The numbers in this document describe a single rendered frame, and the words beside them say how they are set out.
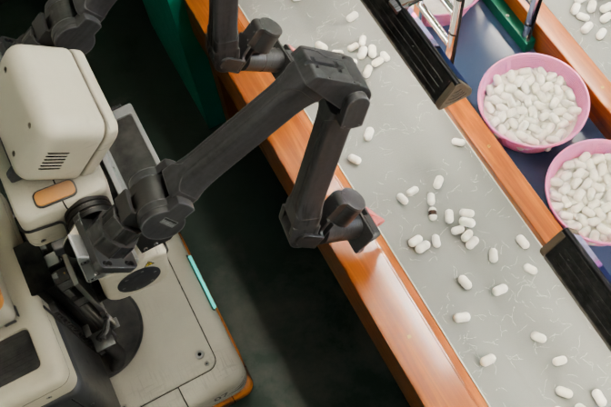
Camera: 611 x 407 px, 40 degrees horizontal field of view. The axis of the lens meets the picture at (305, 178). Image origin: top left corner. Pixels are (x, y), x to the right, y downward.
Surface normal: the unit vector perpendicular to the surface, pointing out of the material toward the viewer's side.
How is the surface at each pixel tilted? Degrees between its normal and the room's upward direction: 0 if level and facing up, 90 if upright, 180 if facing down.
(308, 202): 77
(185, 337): 0
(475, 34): 0
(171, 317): 0
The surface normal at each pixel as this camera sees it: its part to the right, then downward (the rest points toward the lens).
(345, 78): 0.48, -0.65
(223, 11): 0.32, 0.77
